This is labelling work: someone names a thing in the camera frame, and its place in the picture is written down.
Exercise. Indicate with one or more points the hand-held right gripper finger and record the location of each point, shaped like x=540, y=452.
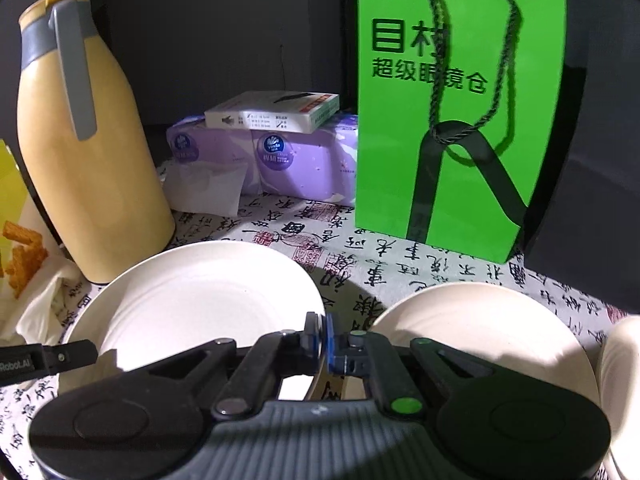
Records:
x=340, y=362
x=329, y=340

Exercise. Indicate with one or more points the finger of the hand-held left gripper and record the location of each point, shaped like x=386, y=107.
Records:
x=70, y=355

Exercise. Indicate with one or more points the cream plate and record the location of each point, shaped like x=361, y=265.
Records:
x=475, y=320
x=200, y=290

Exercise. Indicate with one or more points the white bowl with black rim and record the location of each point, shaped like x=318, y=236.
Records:
x=625, y=385

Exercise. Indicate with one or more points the white gloves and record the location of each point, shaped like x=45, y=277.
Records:
x=45, y=305

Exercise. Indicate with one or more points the calligraphy print tablecloth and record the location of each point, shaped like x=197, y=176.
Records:
x=350, y=270

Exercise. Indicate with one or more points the yellow snack box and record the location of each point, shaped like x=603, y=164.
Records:
x=15, y=240

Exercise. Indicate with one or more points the yellow thermos jug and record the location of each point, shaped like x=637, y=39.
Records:
x=90, y=185

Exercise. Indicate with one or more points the green paper bag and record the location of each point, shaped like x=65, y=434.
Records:
x=390, y=160

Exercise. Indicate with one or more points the white tissue sheet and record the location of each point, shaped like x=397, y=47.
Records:
x=205, y=187

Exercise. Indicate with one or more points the small white flat box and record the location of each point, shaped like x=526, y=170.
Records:
x=270, y=112

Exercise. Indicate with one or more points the dark grey paper bag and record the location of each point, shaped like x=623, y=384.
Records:
x=600, y=185

